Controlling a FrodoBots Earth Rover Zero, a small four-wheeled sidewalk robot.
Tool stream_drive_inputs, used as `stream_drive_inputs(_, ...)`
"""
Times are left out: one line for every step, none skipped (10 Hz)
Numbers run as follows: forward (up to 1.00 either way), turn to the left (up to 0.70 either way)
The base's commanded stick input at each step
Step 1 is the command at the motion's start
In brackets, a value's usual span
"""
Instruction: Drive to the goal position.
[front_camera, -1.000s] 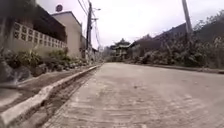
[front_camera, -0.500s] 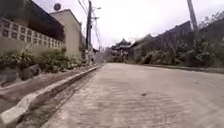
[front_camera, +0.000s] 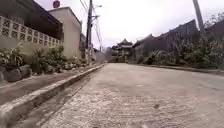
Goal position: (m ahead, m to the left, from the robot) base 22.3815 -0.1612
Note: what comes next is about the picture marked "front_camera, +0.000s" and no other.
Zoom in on building with pagoda roof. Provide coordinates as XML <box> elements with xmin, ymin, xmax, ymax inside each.
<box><xmin>111</xmin><ymin>38</ymin><xmax>134</xmax><ymax>64</ymax></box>

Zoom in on grey concrete road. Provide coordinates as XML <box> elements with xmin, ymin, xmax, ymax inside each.
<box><xmin>13</xmin><ymin>62</ymin><xmax>224</xmax><ymax>128</ymax></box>

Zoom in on utility pole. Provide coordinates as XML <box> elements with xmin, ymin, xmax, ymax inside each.
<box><xmin>85</xmin><ymin>0</ymin><xmax>95</xmax><ymax>66</ymax></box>

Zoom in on beige building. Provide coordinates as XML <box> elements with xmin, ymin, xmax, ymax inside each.
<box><xmin>48</xmin><ymin>6</ymin><xmax>83</xmax><ymax>60</ymax></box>

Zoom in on row of plants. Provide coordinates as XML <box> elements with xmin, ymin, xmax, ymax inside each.
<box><xmin>0</xmin><ymin>44</ymin><xmax>89</xmax><ymax>83</ymax></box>

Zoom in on low kerb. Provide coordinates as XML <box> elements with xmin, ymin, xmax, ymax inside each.
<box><xmin>133</xmin><ymin>62</ymin><xmax>224</xmax><ymax>75</ymax></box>

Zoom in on row of bushes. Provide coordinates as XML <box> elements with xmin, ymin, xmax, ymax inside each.
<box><xmin>134</xmin><ymin>31</ymin><xmax>224</xmax><ymax>70</ymax></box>

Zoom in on pale concrete kerb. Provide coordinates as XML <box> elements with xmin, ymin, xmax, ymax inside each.
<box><xmin>0</xmin><ymin>63</ymin><xmax>106</xmax><ymax>128</ymax></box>

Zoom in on red round sign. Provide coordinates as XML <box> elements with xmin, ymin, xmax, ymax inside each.
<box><xmin>52</xmin><ymin>0</ymin><xmax>62</xmax><ymax>9</ymax></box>

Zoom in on reddish pavement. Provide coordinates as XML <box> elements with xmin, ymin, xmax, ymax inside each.
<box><xmin>0</xmin><ymin>64</ymin><xmax>98</xmax><ymax>106</ymax></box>

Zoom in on dark building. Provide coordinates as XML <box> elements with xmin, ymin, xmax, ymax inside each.
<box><xmin>0</xmin><ymin>0</ymin><xmax>64</xmax><ymax>41</ymax></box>

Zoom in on grey leaning pole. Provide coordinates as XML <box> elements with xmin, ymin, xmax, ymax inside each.
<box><xmin>192</xmin><ymin>0</ymin><xmax>206</xmax><ymax>34</ymax></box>

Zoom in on overhead wires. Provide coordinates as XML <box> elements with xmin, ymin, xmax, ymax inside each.
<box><xmin>79</xmin><ymin>0</ymin><xmax>104</xmax><ymax>51</ymax></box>

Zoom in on dark long wall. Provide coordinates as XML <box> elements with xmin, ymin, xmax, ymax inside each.
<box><xmin>132</xmin><ymin>18</ymin><xmax>224</xmax><ymax>64</ymax></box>

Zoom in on wall with lattice blocks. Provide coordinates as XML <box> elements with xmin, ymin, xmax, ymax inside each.
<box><xmin>0</xmin><ymin>15</ymin><xmax>64</xmax><ymax>56</ymax></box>

